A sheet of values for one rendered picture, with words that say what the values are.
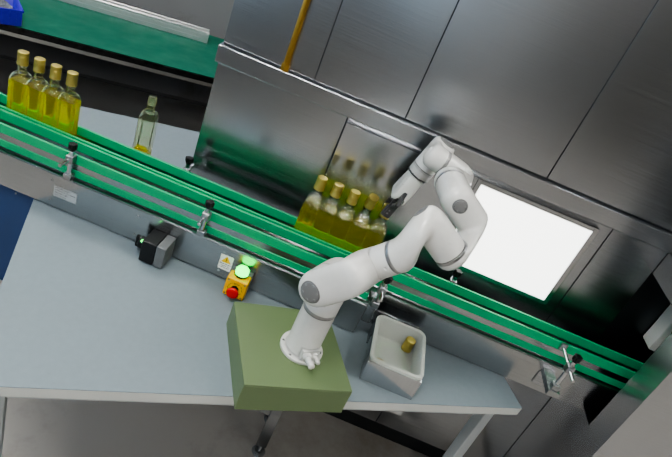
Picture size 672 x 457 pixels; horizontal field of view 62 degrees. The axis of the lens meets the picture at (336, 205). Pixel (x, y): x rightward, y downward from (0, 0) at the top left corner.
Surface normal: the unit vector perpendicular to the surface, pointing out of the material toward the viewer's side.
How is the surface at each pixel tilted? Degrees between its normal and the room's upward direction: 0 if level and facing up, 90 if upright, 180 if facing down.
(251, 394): 90
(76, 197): 90
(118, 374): 0
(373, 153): 90
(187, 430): 0
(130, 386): 0
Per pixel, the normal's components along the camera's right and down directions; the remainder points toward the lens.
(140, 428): 0.35, -0.81
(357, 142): -0.18, 0.44
